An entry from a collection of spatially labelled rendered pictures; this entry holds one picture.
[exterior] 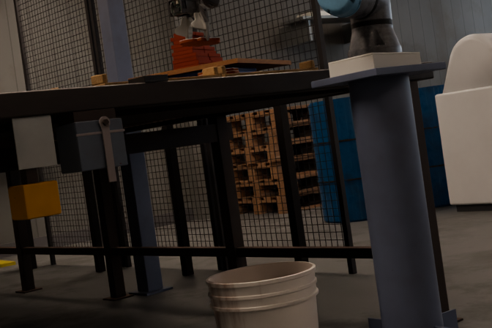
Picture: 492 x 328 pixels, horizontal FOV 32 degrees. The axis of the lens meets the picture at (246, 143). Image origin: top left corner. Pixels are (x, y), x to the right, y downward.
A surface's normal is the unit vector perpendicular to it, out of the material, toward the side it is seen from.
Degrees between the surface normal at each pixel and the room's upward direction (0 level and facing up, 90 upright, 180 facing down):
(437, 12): 90
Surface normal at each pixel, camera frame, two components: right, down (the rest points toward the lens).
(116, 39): 0.66, -0.09
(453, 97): -0.75, 0.11
